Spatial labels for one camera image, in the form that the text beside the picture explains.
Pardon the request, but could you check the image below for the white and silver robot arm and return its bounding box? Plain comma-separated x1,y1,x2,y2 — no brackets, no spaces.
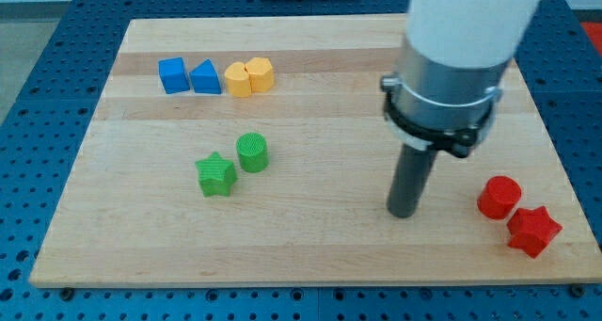
381,0,541,158

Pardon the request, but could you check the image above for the green star block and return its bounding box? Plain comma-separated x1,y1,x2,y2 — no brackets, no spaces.
195,152,238,197

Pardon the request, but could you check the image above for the red star block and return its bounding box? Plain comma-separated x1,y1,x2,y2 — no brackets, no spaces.
506,206,563,259

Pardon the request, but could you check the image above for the green cylinder block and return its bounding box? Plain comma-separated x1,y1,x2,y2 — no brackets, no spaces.
235,132,269,173

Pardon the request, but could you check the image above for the wooden board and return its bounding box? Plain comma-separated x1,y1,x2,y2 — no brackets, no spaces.
29,14,601,288

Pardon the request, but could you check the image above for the yellow hexagon block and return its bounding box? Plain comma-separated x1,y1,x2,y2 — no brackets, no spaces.
245,57,275,92

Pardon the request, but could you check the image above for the yellow heart block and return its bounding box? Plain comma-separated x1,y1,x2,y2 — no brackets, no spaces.
224,61,252,98

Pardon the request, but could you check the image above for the dark grey cylindrical pointer tool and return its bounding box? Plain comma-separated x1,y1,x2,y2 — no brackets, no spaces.
387,145,437,218

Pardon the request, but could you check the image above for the blue triangle block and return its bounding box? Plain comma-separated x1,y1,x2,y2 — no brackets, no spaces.
189,59,222,94

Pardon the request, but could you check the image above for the blue cube block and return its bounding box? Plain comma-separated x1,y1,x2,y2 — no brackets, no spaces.
158,57,190,94

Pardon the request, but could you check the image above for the red cylinder block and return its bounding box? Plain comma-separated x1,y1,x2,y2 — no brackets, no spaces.
477,175,522,220

